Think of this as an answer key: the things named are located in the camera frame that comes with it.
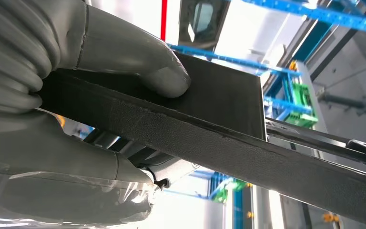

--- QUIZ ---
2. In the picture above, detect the green plastic crate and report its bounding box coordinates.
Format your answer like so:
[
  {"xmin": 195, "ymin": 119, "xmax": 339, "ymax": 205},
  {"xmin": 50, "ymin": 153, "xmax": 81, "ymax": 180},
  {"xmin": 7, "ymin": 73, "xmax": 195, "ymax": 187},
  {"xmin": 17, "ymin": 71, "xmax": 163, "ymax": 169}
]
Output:
[
  {"xmin": 213, "ymin": 178, "xmax": 247, "ymax": 204},
  {"xmin": 284, "ymin": 82, "xmax": 318, "ymax": 129}
]

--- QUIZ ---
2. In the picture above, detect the blue perforated steel rack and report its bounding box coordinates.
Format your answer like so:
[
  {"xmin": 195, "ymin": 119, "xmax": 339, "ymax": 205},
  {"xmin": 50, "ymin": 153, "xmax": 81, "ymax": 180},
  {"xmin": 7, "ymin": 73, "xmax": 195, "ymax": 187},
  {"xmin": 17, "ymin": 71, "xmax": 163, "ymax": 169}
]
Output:
[{"xmin": 167, "ymin": 0, "xmax": 366, "ymax": 76}]

